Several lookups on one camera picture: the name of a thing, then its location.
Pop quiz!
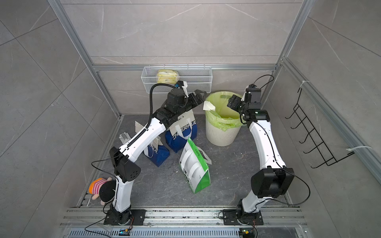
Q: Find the receipt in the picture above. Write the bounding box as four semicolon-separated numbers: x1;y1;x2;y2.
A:
203;101;216;111

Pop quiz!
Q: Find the blue white paper bag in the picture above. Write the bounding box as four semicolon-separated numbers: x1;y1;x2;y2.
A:
133;119;170;167
165;110;197;153

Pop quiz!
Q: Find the green white paper bag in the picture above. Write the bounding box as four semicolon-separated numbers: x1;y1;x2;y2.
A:
179;138;212;193

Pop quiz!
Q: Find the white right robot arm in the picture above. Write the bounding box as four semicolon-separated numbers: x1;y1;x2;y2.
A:
227;95;295;226

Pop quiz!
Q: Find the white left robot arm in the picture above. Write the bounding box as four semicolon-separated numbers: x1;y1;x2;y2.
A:
104;83;207;225

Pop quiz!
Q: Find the green trash bag liner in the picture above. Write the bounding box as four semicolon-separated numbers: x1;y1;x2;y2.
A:
204;91;243;131

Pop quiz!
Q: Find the yellow wet wipes pack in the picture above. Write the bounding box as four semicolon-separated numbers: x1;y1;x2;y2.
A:
156;69;180;84

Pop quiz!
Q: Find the white trash bin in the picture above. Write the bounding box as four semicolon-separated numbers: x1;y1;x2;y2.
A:
205;117;243;147

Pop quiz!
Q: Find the small grey white gadget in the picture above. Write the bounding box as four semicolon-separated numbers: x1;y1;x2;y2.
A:
119;132;131;145

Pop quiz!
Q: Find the plush doll striped shirt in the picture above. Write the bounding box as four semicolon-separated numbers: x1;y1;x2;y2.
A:
88;177;116;205

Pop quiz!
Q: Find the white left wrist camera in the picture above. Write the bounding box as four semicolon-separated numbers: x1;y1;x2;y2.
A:
175;80;189;97

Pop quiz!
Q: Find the white wire mesh basket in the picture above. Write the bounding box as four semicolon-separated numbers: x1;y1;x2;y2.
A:
141;66;213;93

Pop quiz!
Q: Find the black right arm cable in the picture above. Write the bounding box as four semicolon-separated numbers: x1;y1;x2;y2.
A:
252;74;275;90

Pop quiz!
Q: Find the black corrugated cable conduit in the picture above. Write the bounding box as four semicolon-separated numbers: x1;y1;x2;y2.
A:
145;83;176;130

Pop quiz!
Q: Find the black wire hook rack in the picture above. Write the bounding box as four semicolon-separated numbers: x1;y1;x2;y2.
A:
285;88;355;169

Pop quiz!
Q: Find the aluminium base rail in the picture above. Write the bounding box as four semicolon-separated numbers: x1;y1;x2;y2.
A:
59;206;312;238

